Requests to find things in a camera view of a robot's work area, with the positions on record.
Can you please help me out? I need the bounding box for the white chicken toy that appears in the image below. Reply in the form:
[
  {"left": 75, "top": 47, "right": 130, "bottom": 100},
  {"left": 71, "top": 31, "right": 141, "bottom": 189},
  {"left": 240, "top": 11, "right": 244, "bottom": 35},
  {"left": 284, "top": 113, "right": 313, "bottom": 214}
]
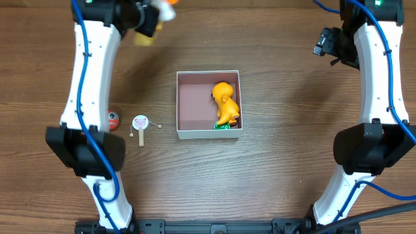
[{"left": 134, "top": 0, "right": 179, "bottom": 46}]

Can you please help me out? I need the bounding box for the thick black cable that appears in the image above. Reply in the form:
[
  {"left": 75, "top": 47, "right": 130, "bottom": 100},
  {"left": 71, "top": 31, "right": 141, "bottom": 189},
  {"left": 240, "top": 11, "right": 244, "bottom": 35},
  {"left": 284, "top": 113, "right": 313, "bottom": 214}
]
[{"left": 311, "top": 200, "right": 416, "bottom": 234}]

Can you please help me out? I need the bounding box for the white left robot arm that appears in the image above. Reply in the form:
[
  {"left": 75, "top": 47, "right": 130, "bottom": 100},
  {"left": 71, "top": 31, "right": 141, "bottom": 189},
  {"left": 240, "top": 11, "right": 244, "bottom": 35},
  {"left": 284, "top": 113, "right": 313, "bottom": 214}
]
[{"left": 45, "top": 0, "right": 176, "bottom": 233}]

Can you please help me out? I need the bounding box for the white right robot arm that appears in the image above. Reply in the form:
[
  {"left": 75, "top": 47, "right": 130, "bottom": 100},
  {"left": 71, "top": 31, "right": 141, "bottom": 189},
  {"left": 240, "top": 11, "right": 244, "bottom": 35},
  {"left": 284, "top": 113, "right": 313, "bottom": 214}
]
[{"left": 311, "top": 0, "right": 415, "bottom": 226}]

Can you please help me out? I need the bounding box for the white wooden rattle drum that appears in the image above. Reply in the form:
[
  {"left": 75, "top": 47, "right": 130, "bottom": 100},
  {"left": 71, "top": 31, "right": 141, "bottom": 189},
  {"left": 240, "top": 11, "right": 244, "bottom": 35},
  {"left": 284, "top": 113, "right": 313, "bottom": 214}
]
[{"left": 129, "top": 115, "right": 162, "bottom": 148}]

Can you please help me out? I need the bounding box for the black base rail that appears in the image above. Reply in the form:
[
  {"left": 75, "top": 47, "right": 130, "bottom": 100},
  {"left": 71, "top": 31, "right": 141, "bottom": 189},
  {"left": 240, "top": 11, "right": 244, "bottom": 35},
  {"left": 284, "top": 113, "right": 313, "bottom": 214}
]
[{"left": 73, "top": 218, "right": 361, "bottom": 234}]

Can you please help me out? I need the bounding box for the red round robot toy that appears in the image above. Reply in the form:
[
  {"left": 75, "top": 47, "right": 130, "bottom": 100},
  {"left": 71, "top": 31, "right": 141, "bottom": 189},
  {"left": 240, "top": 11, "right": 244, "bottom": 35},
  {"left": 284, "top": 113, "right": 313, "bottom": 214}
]
[{"left": 108, "top": 110, "right": 120, "bottom": 131}]

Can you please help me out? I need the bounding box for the orange dinosaur toy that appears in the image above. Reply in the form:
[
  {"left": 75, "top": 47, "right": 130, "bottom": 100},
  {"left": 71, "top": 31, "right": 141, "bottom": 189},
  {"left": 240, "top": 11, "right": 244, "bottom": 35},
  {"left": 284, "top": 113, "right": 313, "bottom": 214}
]
[{"left": 211, "top": 82, "right": 240, "bottom": 127}]

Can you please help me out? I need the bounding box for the green round disc toy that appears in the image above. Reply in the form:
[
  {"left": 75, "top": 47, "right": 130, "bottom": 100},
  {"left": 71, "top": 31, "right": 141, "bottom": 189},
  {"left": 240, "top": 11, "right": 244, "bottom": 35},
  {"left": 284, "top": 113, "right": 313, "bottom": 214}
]
[{"left": 213, "top": 122, "right": 231, "bottom": 130}]

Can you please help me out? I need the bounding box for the white box with pink interior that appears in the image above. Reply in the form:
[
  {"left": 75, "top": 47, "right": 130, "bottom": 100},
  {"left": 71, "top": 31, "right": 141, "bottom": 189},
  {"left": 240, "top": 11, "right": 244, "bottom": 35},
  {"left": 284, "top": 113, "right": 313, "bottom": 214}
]
[{"left": 176, "top": 70, "right": 242, "bottom": 140}]

